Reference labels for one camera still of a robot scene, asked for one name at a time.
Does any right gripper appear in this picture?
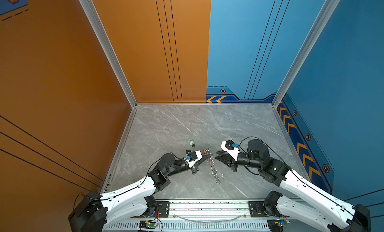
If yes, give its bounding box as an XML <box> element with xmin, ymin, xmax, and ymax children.
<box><xmin>214</xmin><ymin>149</ymin><xmax>263</xmax><ymax>173</ymax></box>

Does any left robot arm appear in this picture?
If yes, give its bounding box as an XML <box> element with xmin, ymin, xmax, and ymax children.
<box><xmin>68</xmin><ymin>151</ymin><xmax>210</xmax><ymax>232</ymax></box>

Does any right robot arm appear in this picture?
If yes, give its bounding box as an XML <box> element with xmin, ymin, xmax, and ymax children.
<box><xmin>216</xmin><ymin>138</ymin><xmax>372</xmax><ymax>232</ymax></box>

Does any green circuit board right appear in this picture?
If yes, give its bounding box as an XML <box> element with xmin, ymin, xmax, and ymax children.
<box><xmin>267</xmin><ymin>220</ymin><xmax>290</xmax><ymax>232</ymax></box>

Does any green circuit board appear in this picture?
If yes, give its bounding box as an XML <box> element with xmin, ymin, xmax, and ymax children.
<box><xmin>138</xmin><ymin>220</ymin><xmax>159</xmax><ymax>232</ymax></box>
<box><xmin>267</xmin><ymin>220</ymin><xmax>290</xmax><ymax>232</ymax></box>

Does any green circuit board left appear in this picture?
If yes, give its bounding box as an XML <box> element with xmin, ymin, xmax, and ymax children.
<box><xmin>138</xmin><ymin>220</ymin><xmax>159</xmax><ymax>232</ymax></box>

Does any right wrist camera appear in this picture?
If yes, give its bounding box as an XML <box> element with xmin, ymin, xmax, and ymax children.
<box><xmin>221</xmin><ymin>140</ymin><xmax>240</xmax><ymax>161</ymax></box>

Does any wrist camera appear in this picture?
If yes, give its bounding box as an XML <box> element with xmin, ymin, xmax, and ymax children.
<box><xmin>183</xmin><ymin>150</ymin><xmax>203</xmax><ymax>170</ymax></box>
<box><xmin>221</xmin><ymin>140</ymin><xmax>240</xmax><ymax>161</ymax></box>

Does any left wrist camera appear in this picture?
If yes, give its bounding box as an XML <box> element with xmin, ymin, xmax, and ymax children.
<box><xmin>183</xmin><ymin>150</ymin><xmax>203</xmax><ymax>170</ymax></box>

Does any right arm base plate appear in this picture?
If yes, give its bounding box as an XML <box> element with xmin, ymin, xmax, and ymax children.
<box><xmin>248</xmin><ymin>201</ymin><xmax>281</xmax><ymax>218</ymax></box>

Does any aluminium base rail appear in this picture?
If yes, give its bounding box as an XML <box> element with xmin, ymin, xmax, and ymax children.
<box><xmin>78</xmin><ymin>198</ymin><xmax>344</xmax><ymax>232</ymax></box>

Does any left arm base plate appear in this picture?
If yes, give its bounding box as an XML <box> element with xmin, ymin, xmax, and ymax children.
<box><xmin>143</xmin><ymin>201</ymin><xmax>170</xmax><ymax>218</ymax></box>

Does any aluminium corner post right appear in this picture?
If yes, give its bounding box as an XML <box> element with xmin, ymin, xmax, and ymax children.
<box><xmin>272</xmin><ymin>0</ymin><xmax>340</xmax><ymax>109</ymax></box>

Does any aluminium corner post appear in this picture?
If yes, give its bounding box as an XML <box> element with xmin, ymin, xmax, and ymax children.
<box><xmin>272</xmin><ymin>0</ymin><xmax>340</xmax><ymax>109</ymax></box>
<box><xmin>79</xmin><ymin>0</ymin><xmax>137</xmax><ymax>109</ymax></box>

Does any aluminium corner post left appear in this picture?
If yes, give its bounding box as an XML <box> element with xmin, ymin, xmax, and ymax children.
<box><xmin>79</xmin><ymin>0</ymin><xmax>137</xmax><ymax>109</ymax></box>

